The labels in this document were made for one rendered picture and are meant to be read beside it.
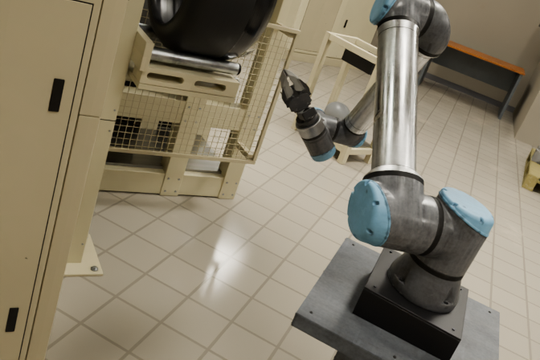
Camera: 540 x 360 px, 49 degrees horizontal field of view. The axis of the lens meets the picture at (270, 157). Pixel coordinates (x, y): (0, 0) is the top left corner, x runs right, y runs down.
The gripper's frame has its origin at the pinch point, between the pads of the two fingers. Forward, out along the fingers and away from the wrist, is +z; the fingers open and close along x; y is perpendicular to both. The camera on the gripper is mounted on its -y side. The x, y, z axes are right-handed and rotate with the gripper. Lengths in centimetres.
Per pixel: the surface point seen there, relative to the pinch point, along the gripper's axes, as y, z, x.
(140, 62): 21.5, 18.0, -37.8
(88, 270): 23, -44, -98
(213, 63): 28.1, 2.0, -17.6
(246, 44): 22.3, 4.6, -5.0
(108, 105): 30, 7, -56
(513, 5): 516, -379, 393
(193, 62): 26.8, 6.6, -23.4
